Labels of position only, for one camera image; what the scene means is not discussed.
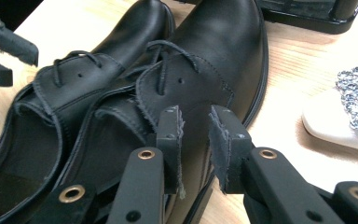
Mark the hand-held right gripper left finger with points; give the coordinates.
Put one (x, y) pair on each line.
(169, 140)

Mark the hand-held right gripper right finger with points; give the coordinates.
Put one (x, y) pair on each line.
(233, 146)

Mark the black leather shoe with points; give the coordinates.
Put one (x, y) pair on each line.
(223, 46)
(74, 84)

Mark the white heeled shoe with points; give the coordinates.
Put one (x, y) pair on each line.
(326, 124)

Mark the red and black shoe rack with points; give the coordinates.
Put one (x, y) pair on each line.
(310, 18)

